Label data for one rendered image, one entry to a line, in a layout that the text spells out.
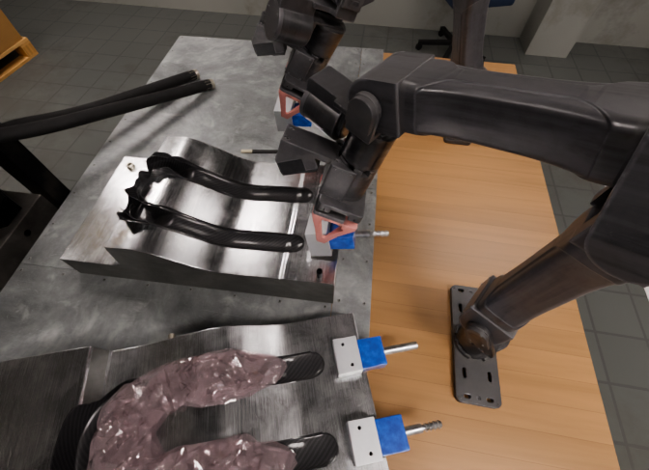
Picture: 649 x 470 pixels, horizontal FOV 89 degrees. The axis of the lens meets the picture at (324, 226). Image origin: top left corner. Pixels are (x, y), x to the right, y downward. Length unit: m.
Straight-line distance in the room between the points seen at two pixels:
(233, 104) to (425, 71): 0.74
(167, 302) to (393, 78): 0.55
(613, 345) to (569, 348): 1.12
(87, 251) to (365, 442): 0.57
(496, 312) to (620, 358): 1.38
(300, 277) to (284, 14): 0.40
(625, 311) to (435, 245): 1.34
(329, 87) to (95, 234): 0.53
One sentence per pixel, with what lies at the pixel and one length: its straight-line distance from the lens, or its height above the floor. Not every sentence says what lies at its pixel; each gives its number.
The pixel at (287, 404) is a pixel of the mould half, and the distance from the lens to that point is 0.53.
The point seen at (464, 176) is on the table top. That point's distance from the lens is 0.86.
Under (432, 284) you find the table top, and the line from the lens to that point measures 0.68.
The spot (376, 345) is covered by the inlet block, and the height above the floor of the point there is 0.87.
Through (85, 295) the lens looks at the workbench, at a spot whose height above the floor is 0.80.
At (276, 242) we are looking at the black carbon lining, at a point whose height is 0.88.
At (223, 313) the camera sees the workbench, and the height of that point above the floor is 0.80.
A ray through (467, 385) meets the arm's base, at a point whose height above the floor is 0.81.
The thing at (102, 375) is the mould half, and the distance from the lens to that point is 0.61.
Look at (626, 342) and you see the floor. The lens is 1.89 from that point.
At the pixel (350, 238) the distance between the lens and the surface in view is 0.52.
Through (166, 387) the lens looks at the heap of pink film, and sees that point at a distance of 0.53.
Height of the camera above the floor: 1.39
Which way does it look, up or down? 57 degrees down
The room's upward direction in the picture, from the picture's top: straight up
